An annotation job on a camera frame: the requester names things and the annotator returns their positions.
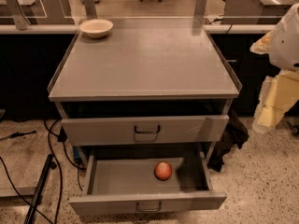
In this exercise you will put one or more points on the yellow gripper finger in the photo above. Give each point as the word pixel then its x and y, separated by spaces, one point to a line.
pixel 277 96
pixel 262 45

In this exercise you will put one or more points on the red apple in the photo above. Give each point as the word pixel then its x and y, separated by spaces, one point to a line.
pixel 163 170

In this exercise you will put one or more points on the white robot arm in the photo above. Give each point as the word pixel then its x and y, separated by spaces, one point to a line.
pixel 284 46

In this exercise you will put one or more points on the grey metal drawer cabinet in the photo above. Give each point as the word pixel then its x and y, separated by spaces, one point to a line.
pixel 145 68

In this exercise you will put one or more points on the grey top drawer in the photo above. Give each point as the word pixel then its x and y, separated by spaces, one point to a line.
pixel 144 130

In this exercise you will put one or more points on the grey open middle drawer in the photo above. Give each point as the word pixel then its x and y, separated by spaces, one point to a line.
pixel 127 184

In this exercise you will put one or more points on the grey background cabinet right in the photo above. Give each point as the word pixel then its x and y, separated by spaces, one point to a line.
pixel 255 11

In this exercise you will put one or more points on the grey background cabinet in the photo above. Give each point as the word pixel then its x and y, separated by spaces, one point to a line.
pixel 255 11
pixel 40 12

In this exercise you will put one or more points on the black cloth on floor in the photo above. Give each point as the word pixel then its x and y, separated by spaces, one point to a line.
pixel 235 134

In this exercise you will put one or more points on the cream ceramic bowl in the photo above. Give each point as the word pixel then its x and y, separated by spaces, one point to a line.
pixel 96 28

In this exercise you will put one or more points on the grey background cabinet left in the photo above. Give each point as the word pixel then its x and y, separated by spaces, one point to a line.
pixel 40 12

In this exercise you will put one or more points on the black bar on floor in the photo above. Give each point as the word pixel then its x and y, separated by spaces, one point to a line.
pixel 30 217

